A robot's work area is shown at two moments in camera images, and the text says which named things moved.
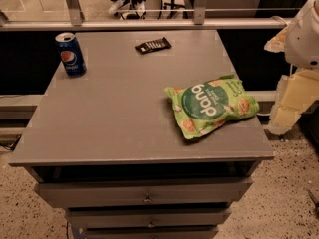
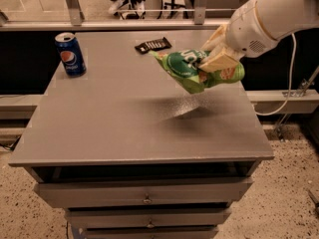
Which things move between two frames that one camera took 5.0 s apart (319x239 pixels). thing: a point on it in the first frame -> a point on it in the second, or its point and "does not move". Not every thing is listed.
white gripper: x=304 y=39 -> x=246 y=33
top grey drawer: x=144 y=193 does not move
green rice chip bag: x=201 y=108 -> x=183 y=67
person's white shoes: x=139 y=6 does not move
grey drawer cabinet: x=108 y=147 does not move
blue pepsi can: x=72 y=59 does not move
